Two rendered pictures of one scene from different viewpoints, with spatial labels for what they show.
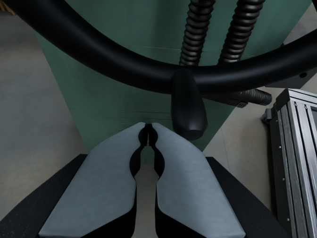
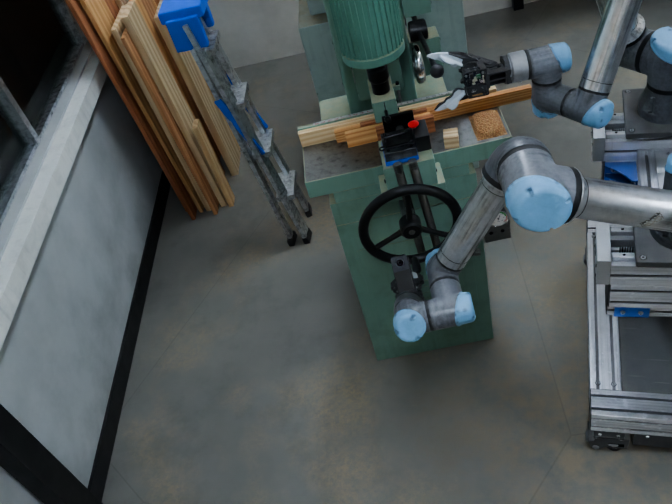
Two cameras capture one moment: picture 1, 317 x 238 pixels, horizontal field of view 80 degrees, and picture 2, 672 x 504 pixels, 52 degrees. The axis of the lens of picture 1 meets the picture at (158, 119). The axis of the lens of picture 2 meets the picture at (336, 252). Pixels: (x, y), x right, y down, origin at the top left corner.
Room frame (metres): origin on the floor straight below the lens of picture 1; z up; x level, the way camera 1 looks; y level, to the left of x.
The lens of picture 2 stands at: (-1.25, -0.29, 2.13)
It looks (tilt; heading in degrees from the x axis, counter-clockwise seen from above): 44 degrees down; 20
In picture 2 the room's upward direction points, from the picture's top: 18 degrees counter-clockwise
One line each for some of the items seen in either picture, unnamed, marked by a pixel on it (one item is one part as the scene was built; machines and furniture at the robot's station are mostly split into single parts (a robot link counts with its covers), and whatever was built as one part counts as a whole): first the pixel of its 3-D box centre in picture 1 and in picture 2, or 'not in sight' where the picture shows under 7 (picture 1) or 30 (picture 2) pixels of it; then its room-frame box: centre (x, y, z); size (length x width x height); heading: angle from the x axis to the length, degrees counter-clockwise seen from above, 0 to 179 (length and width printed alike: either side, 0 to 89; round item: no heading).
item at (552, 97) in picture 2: not in sight; (551, 96); (0.36, -0.41, 1.03); 0.11 x 0.08 x 0.11; 47
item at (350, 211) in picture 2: not in sight; (392, 144); (0.59, 0.08, 0.76); 0.57 x 0.45 x 0.09; 12
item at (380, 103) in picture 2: not in sight; (384, 100); (0.49, 0.05, 0.99); 0.14 x 0.07 x 0.09; 12
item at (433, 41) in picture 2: not in sight; (425, 51); (0.68, -0.06, 1.02); 0.09 x 0.07 x 0.12; 102
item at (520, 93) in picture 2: not in sight; (431, 114); (0.50, -0.08, 0.92); 0.59 x 0.02 x 0.04; 102
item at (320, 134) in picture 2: not in sight; (396, 116); (0.49, 0.03, 0.92); 0.60 x 0.02 x 0.05; 102
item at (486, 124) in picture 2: not in sight; (487, 121); (0.44, -0.24, 0.91); 0.12 x 0.09 x 0.03; 12
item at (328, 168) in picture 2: not in sight; (405, 156); (0.37, 0.00, 0.87); 0.61 x 0.30 x 0.06; 102
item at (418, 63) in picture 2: not in sight; (418, 63); (0.62, -0.04, 1.02); 0.12 x 0.03 x 0.12; 12
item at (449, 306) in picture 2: not in sight; (449, 305); (-0.17, -0.13, 0.83); 0.11 x 0.11 x 0.08; 10
